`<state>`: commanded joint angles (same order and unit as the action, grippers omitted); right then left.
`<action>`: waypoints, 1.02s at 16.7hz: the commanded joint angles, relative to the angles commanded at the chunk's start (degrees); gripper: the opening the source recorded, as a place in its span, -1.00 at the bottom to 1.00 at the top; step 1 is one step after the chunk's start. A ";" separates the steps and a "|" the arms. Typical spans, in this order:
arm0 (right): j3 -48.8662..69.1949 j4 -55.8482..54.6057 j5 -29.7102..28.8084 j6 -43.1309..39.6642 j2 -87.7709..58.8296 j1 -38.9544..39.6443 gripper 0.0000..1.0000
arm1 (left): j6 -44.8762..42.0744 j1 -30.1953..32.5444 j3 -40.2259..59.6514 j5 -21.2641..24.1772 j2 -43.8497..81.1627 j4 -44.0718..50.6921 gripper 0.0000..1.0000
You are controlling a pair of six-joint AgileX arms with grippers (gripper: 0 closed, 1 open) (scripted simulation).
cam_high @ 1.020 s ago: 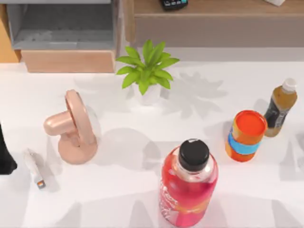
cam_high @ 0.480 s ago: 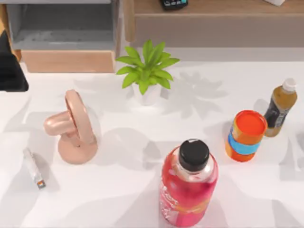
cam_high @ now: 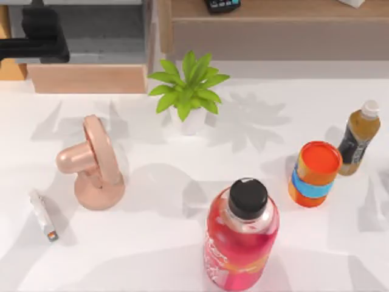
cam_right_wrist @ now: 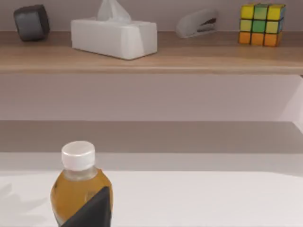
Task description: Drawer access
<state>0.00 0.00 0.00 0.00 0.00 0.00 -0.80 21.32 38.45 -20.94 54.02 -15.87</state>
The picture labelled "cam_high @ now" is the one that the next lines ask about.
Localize orange wooden cupboard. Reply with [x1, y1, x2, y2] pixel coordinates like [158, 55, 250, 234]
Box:
[0, 0, 29, 82]

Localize pale wooden drawer front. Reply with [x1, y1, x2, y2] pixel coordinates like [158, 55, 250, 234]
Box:
[26, 63, 149, 94]

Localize grey pierced drawer inside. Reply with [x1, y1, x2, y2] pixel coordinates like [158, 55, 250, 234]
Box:
[8, 0, 153, 65]

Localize pink desk fan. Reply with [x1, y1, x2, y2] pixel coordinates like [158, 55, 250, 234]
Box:
[55, 114, 126, 211]

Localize green plant in white pot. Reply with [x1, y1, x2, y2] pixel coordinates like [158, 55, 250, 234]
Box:
[146, 50, 231, 137]

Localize small white stapler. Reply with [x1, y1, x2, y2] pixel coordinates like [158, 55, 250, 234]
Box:
[29, 189, 60, 243]

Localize black device with screen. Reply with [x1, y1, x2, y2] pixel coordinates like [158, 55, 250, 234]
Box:
[202, 0, 242, 15]

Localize wooden open shelf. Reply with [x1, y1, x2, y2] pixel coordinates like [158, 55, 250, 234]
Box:
[160, 0, 389, 61]

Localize pink bottle with black cap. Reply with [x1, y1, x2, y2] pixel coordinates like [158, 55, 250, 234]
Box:
[202, 177, 280, 292]

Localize orange can with blue band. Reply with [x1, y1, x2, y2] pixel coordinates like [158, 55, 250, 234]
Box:
[287, 140, 343, 209]

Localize white box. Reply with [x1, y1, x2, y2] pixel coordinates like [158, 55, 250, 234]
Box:
[336, 0, 364, 9]

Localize brown bottle with white cap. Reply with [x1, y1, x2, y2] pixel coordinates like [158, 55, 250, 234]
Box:
[336, 100, 381, 176]

